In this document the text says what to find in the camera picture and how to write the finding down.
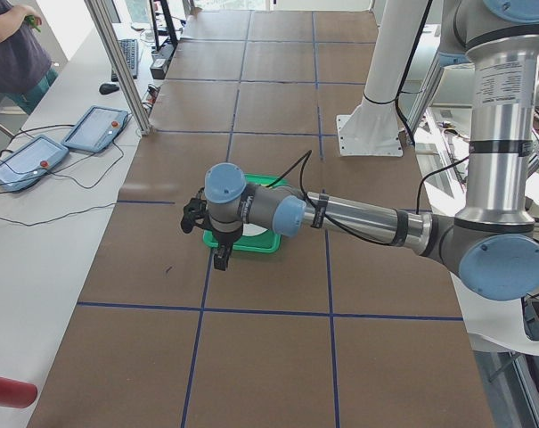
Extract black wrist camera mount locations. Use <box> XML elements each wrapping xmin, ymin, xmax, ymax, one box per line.
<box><xmin>180</xmin><ymin>187</ymin><xmax>211</xmax><ymax>234</ymax></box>

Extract black computer keyboard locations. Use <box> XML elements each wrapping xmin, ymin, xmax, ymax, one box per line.
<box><xmin>118</xmin><ymin>38</ymin><xmax>139</xmax><ymax>79</ymax></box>

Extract far blue teach pendant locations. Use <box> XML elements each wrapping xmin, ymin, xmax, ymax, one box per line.
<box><xmin>61</xmin><ymin>105</ymin><xmax>128</xmax><ymax>153</ymax></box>

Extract white round plate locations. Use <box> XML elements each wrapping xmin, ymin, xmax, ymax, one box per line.
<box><xmin>243</xmin><ymin>224</ymin><xmax>267</xmax><ymax>236</ymax></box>

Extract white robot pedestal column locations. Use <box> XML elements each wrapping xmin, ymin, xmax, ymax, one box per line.
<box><xmin>337</xmin><ymin>0</ymin><xmax>431</xmax><ymax>157</ymax></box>

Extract brown paper table cover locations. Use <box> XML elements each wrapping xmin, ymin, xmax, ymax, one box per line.
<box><xmin>27</xmin><ymin>9</ymin><xmax>497</xmax><ymax>428</ymax></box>

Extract aluminium frame post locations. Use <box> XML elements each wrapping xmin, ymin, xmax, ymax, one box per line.
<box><xmin>85</xmin><ymin>0</ymin><xmax>151</xmax><ymax>136</ymax></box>

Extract red cylinder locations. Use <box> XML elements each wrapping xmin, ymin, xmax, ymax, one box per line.
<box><xmin>0</xmin><ymin>376</ymin><xmax>37</xmax><ymax>408</ymax></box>

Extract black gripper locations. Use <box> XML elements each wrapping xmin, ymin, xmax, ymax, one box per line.
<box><xmin>213</xmin><ymin>231</ymin><xmax>233</xmax><ymax>271</ymax></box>

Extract green plastic tray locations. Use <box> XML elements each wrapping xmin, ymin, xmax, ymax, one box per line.
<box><xmin>202</xmin><ymin>173</ymin><xmax>290</xmax><ymax>256</ymax></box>

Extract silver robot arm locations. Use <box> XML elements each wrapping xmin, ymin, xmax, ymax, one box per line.
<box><xmin>181</xmin><ymin>1</ymin><xmax>539</xmax><ymax>300</ymax></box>

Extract black computer mouse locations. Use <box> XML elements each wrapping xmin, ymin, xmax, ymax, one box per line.
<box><xmin>99</xmin><ymin>83</ymin><xmax>119</xmax><ymax>95</ymax></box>

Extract blue teach pendant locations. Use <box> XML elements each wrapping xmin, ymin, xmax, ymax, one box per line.
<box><xmin>61</xmin><ymin>105</ymin><xmax>128</xmax><ymax>153</ymax></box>
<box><xmin>0</xmin><ymin>135</ymin><xmax>69</xmax><ymax>192</ymax></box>

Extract near blue teach pendant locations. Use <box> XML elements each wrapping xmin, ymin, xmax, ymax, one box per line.
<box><xmin>0</xmin><ymin>135</ymin><xmax>69</xmax><ymax>192</ymax></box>

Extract person in purple shirt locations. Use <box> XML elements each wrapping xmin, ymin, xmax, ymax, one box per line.
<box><xmin>0</xmin><ymin>1</ymin><xmax>58</xmax><ymax>114</ymax></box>

